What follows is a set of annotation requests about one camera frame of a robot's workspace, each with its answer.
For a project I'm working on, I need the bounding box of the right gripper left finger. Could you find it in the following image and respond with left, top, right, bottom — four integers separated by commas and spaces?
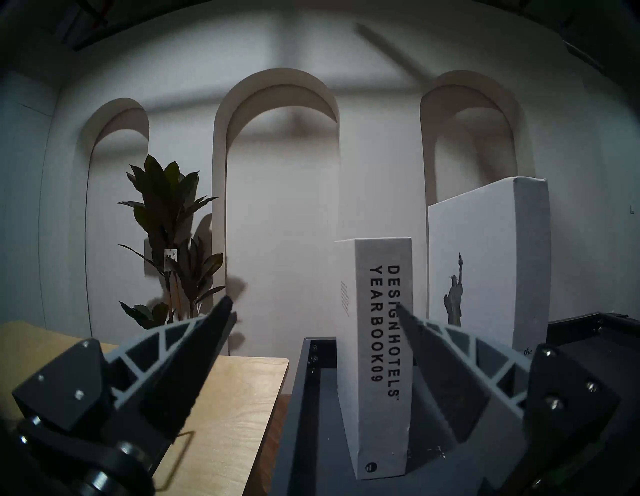
12, 295, 237, 452

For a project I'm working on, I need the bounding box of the light wooden table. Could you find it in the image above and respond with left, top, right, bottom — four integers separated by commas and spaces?
0, 321, 291, 496

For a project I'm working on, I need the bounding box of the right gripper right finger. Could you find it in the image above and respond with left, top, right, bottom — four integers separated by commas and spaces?
396, 302, 621, 444

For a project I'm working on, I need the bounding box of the white Design Hotels yearbook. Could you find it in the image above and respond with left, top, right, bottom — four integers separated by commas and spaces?
334, 236, 415, 481

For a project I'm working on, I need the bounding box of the tall green potted plant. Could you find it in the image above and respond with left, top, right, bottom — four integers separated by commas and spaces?
117, 154, 227, 331

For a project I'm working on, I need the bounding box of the white Statue of Liberty book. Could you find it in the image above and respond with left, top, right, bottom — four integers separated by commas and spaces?
427, 176, 552, 358

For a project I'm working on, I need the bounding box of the black metal utility cart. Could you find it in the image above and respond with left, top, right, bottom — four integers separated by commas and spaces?
270, 312, 640, 496

